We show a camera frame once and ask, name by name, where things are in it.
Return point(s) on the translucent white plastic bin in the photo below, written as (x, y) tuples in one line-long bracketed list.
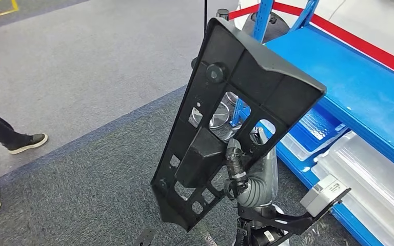
[(353, 217), (370, 169)]

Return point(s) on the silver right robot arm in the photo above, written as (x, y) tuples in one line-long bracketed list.
[(258, 197)]

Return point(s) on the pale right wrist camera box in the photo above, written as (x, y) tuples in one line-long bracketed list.
[(321, 195)]

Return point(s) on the person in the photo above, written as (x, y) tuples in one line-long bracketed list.
[(27, 141)]

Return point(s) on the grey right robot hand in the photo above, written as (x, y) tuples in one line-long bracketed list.
[(265, 169)]

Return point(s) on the red barrier belt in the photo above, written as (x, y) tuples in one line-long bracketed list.
[(353, 44)]

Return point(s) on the black plastic panel part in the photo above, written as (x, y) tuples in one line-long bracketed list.
[(251, 74)]

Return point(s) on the yellow floor tape square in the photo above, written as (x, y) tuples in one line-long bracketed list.
[(14, 6)]

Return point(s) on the blue plastic bin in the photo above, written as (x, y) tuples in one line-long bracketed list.
[(316, 129)]

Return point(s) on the blue metal shelf rack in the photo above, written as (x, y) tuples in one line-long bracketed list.
[(336, 78)]

